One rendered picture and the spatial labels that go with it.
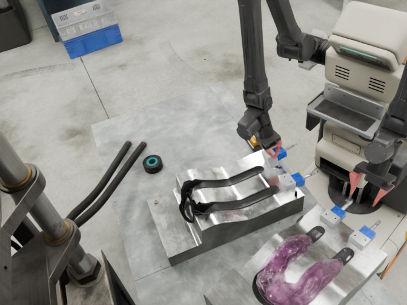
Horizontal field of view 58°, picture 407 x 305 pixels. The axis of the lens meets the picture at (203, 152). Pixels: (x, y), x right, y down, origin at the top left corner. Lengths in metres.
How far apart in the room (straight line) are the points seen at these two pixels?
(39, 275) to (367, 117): 1.13
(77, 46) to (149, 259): 3.21
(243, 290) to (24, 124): 2.82
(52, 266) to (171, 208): 0.44
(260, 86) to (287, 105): 1.92
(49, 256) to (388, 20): 1.17
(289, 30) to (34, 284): 1.04
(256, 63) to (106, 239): 1.63
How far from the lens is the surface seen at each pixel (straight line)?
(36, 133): 3.41
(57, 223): 1.12
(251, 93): 1.19
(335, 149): 1.58
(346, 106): 1.41
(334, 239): 1.26
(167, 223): 1.30
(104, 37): 4.25
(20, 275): 1.16
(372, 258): 1.25
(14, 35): 4.87
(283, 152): 1.35
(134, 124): 1.80
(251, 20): 1.07
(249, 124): 1.18
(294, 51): 1.31
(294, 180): 1.30
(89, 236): 2.48
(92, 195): 1.44
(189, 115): 1.77
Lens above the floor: 1.92
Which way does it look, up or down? 45 degrees down
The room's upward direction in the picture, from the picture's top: 10 degrees counter-clockwise
